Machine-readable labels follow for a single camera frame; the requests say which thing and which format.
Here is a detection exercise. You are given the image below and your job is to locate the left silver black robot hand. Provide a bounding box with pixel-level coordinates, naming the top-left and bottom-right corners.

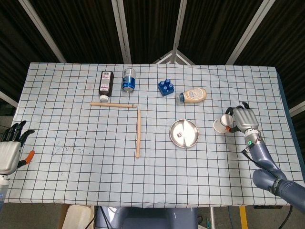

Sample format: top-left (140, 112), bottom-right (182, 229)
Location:
top-left (0, 120), bottom-right (36, 174)

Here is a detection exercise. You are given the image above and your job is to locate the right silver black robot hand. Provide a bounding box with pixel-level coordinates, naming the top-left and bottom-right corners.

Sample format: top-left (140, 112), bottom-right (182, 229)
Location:
top-left (225, 102), bottom-right (260, 134)

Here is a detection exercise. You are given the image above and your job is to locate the white paper cup blue stripe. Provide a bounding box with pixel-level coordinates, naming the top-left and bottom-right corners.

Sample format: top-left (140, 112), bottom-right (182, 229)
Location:
top-left (213, 114), bottom-right (233, 134)

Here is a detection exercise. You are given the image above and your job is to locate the silver metal plate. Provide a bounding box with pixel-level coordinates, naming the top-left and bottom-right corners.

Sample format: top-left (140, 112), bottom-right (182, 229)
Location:
top-left (169, 119), bottom-right (200, 149)

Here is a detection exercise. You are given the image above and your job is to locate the mayonnaise squeeze bottle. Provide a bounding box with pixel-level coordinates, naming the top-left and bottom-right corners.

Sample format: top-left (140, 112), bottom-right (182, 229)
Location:
top-left (175, 87), bottom-right (207, 105)

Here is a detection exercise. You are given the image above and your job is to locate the blue toy building block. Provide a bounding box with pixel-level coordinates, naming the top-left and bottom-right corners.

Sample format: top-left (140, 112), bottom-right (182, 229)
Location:
top-left (157, 78), bottom-right (176, 97)

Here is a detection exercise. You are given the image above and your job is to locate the light blue checked tablecloth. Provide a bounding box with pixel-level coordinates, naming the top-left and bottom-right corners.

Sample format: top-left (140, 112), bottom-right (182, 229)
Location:
top-left (4, 62), bottom-right (301, 207)

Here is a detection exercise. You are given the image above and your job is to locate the white plastic container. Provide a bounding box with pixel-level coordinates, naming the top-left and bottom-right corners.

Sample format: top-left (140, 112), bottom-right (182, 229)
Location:
top-left (62, 204), bottom-right (95, 229)

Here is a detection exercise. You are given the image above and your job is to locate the plain wooden stick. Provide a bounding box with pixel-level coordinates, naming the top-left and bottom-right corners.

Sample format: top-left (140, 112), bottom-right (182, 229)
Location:
top-left (135, 109), bottom-right (142, 158)

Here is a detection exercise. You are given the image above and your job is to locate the wooden stick with black band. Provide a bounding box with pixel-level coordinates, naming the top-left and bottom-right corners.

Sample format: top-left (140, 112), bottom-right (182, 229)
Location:
top-left (90, 102), bottom-right (137, 109)

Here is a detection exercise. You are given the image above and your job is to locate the brown bottle white cap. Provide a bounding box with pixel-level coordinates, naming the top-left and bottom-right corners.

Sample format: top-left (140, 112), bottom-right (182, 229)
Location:
top-left (98, 71), bottom-right (114, 102)

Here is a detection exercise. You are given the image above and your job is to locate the blue drink can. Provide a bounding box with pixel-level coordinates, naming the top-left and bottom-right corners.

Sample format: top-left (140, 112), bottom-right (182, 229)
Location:
top-left (122, 68), bottom-right (137, 94)

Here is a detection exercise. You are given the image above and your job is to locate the blue grey robot torso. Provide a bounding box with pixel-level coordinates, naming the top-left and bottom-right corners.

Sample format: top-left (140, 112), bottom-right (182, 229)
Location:
top-left (95, 206), bottom-right (198, 229)

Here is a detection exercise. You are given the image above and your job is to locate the white metal frame post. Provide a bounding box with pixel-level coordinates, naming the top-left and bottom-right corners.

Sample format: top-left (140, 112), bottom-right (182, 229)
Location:
top-left (172, 0), bottom-right (188, 52)
top-left (289, 101), bottom-right (305, 117)
top-left (0, 90), bottom-right (19, 108)
top-left (111, 0), bottom-right (132, 64)
top-left (225, 0), bottom-right (271, 65)
top-left (19, 0), bottom-right (67, 63)

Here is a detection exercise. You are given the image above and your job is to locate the white triangular frame brace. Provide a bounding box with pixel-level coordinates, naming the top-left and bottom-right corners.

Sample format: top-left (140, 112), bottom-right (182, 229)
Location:
top-left (152, 49), bottom-right (196, 65)

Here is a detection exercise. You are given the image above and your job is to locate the black cable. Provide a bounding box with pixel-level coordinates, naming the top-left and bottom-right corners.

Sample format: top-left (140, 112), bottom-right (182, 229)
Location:
top-left (278, 205), bottom-right (294, 229)

